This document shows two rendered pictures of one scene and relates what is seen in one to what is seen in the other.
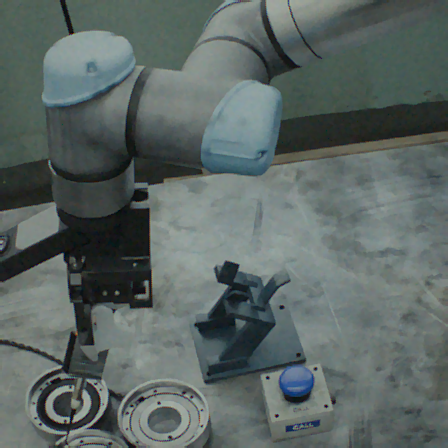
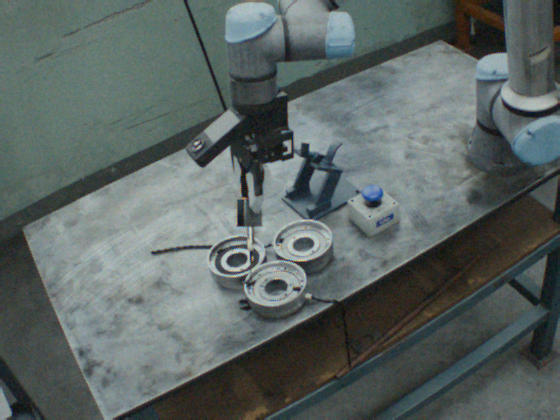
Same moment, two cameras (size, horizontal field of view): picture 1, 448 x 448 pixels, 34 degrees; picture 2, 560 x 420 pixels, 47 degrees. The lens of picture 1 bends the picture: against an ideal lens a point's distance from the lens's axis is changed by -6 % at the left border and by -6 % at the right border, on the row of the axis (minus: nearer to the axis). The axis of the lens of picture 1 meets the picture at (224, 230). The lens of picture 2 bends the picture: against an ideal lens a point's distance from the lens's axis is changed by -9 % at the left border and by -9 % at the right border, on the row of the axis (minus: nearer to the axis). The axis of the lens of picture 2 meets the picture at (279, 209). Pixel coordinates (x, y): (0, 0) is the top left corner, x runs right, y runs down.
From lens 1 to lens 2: 0.57 m
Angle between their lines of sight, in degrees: 14
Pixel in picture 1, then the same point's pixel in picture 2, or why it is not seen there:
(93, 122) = (266, 44)
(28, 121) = (30, 167)
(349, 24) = not seen: outside the picture
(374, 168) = (342, 90)
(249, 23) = not seen: outside the picture
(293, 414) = (378, 212)
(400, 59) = not seen: hidden behind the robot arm
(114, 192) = (274, 86)
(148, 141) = (297, 48)
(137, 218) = (281, 102)
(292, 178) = (294, 109)
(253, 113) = (345, 23)
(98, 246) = (260, 126)
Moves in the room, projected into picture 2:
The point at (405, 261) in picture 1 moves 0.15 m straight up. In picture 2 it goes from (390, 130) to (385, 72)
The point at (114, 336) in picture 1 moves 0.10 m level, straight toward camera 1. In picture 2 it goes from (271, 187) to (311, 213)
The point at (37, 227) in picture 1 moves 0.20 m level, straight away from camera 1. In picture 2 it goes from (221, 125) to (152, 92)
